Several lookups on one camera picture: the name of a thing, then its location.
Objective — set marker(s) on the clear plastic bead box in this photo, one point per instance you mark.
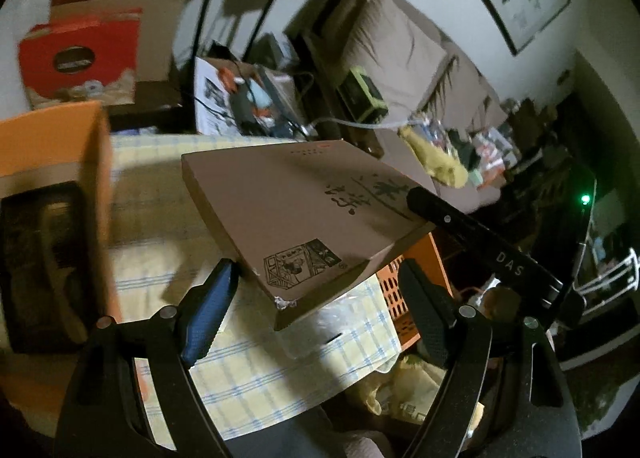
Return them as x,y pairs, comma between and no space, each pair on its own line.
350,328

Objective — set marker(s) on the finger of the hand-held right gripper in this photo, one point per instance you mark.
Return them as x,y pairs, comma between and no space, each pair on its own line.
480,248

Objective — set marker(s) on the brown printed box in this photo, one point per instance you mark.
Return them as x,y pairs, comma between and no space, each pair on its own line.
280,208

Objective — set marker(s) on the person's leg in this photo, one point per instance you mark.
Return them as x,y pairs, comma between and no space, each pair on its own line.
365,445

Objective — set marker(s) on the yellowish plastic bag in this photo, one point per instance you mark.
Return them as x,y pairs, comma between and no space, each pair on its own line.
400,388

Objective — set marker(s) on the pile of colourful bags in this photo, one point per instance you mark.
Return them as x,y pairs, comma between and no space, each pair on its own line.
490,143

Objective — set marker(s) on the yellow plush toy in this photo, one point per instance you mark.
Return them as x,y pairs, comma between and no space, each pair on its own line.
440,163

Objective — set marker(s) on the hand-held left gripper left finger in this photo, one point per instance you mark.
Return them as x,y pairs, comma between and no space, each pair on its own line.
210,308

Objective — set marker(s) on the yellow checked tablecloth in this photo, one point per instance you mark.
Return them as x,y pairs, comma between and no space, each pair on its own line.
250,373

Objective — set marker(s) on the orange cardboard box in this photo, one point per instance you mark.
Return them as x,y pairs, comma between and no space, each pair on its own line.
55,138

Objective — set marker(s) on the large brown cardboard box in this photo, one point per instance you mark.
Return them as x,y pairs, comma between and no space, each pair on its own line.
160,38

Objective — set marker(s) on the black velvet-lined tray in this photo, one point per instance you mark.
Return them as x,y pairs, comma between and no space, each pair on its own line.
25,263

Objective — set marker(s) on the orange tool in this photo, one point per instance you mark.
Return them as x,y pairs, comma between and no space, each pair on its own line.
232,78

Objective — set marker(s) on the white box with glasses picture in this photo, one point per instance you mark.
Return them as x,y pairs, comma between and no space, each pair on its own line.
212,98

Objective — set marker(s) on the light blue pouch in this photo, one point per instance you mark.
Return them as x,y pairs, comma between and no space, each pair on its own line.
257,93

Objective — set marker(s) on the brown sofa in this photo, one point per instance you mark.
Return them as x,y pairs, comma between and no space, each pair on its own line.
480,198

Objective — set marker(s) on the white curtain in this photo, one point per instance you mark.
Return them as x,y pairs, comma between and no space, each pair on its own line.
20,28

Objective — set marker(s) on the orange plastic basket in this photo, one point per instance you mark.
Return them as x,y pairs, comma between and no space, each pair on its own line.
395,288

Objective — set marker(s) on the green portable radio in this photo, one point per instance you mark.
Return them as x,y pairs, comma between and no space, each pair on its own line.
362,95

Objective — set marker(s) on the small beige cushion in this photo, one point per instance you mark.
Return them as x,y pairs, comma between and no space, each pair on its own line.
492,108

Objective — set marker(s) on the large beige cushion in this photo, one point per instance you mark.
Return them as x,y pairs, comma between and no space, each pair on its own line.
395,53

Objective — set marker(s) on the medium beige cushion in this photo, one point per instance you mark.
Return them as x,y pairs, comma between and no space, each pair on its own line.
465,88

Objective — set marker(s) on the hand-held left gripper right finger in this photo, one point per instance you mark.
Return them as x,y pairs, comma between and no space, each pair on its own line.
425,313

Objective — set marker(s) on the red gift box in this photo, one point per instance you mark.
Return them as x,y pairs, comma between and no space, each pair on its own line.
80,38

